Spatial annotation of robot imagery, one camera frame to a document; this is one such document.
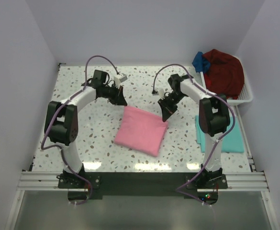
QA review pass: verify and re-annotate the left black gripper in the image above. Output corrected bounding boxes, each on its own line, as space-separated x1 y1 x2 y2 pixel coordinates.
101 84 127 106

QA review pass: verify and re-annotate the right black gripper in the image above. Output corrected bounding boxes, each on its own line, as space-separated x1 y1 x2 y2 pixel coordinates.
158 92 186 122

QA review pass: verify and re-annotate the pink t shirt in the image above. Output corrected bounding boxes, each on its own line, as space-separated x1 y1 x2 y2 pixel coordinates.
114 106 168 157

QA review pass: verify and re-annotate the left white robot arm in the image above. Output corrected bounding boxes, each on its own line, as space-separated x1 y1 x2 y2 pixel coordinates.
41 70 127 188

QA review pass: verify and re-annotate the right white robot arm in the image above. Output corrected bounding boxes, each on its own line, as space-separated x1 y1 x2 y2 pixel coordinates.
153 74 230 188

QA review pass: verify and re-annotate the blue t shirt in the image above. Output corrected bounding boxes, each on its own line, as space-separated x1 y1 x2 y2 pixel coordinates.
192 51 211 73

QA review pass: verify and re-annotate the dark red t shirt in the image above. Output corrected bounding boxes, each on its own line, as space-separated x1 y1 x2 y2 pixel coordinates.
203 49 245 100

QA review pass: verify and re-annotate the folded teal t shirt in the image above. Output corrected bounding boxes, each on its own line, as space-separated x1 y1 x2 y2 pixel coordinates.
195 115 245 153

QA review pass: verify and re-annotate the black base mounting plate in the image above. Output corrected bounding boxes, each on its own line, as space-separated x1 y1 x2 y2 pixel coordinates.
57 172 228 204

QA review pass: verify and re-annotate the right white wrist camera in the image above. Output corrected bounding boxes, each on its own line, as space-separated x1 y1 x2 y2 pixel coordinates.
152 89 165 99

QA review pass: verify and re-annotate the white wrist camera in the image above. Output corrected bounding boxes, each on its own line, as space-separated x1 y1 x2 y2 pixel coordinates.
113 74 128 85
152 89 165 99

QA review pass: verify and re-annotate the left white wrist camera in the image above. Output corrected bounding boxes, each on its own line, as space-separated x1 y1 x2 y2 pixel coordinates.
113 74 128 85

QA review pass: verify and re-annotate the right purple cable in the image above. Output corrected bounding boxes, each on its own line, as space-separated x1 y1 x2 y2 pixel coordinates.
152 63 236 199

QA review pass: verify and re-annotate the purple cable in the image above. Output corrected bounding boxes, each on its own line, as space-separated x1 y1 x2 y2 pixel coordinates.
40 55 120 206
152 63 236 199

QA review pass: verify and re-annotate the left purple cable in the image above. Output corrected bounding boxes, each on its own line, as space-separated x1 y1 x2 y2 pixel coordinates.
40 55 120 206

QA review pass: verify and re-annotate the aluminium frame rail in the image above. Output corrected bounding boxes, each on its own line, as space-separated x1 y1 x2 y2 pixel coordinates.
17 172 269 192

